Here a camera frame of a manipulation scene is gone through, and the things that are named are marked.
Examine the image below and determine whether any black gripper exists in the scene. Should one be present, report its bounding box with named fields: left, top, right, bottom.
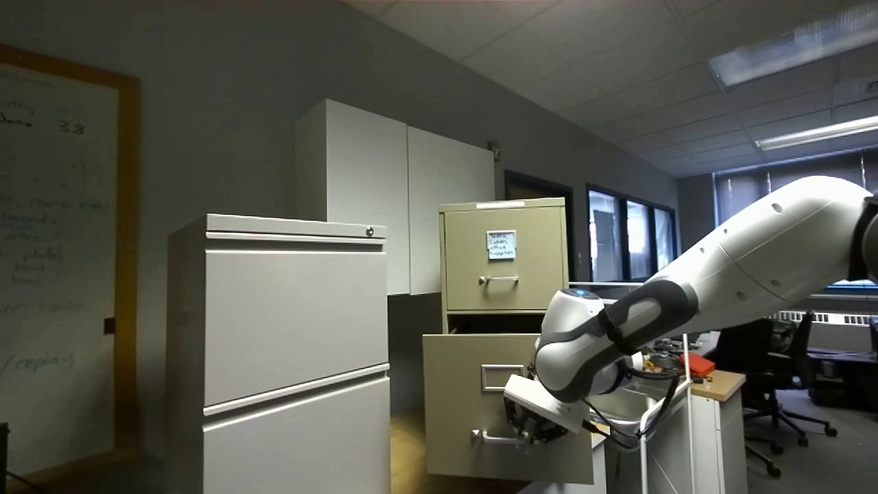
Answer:
left=501, top=399, right=575, bottom=453

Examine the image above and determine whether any beige plain file drawer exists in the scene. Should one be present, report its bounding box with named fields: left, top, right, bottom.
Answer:
left=420, top=329, right=598, bottom=485

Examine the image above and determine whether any beige metal file cabinet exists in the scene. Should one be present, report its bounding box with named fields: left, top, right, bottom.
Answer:
left=437, top=195, right=574, bottom=337

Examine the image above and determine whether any beige labelled file drawer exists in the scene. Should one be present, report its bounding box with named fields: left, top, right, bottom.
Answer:
left=442, top=201, right=570, bottom=319

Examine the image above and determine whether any white drawer label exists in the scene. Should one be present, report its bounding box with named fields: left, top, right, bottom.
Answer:
left=482, top=227, right=520, bottom=267

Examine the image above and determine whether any light grey low cabinet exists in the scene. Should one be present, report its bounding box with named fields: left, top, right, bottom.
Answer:
left=684, top=367, right=752, bottom=494

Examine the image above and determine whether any grey metal file cabinet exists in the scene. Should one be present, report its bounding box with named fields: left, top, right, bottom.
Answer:
left=164, top=211, right=393, bottom=494

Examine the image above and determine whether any orange object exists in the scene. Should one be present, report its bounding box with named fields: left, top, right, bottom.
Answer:
left=686, top=351, right=719, bottom=381

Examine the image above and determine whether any dark framed window row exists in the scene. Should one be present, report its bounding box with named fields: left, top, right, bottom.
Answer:
left=583, top=184, right=684, bottom=286

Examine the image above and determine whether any black rolling office chair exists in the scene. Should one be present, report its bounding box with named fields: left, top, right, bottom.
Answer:
left=777, top=307, right=840, bottom=443
left=710, top=315, right=801, bottom=481

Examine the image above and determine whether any narrow ceiling light strip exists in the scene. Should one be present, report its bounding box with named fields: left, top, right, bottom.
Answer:
left=752, top=114, right=878, bottom=155

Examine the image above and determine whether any wide ceiling light panel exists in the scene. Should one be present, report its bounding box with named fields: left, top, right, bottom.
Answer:
left=705, top=4, right=878, bottom=90

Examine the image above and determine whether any wood framed whiteboard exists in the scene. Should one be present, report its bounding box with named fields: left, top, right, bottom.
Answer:
left=0, top=41, right=144, bottom=481

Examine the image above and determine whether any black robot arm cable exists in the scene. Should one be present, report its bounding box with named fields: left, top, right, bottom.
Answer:
left=579, top=370, right=684, bottom=453

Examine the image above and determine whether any white wall cabinet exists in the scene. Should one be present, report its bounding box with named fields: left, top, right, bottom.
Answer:
left=294, top=96, right=500, bottom=300

